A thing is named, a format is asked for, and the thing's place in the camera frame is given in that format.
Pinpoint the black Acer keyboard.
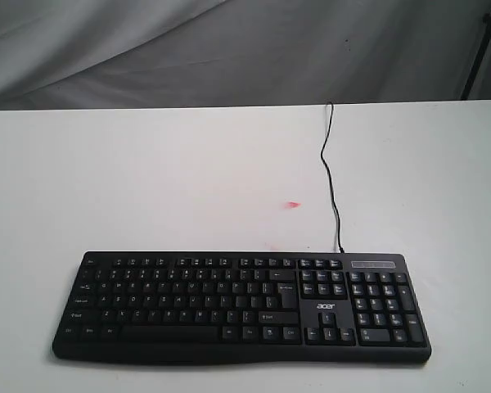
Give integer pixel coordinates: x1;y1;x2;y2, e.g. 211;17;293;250
52;251;432;364

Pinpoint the white backdrop sheet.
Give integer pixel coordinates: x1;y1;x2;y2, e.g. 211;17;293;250
0;1;491;110

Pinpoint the thin black keyboard cable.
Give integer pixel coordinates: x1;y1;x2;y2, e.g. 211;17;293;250
319;101;346;255

